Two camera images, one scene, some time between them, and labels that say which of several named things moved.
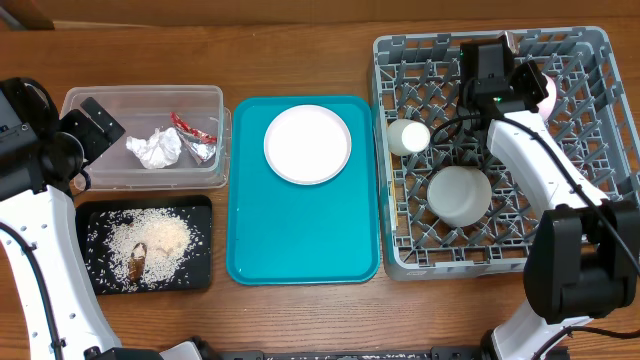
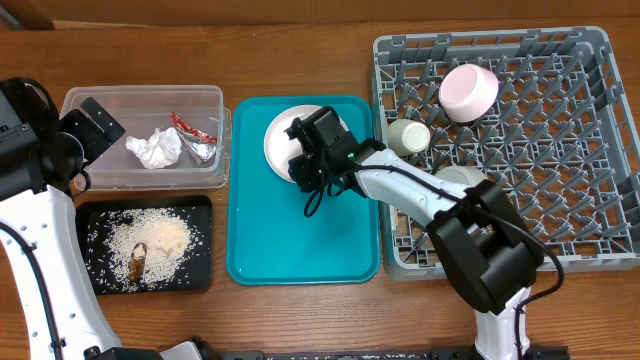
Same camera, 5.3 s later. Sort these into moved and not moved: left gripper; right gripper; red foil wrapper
Moved: right gripper
Not moved: left gripper; red foil wrapper
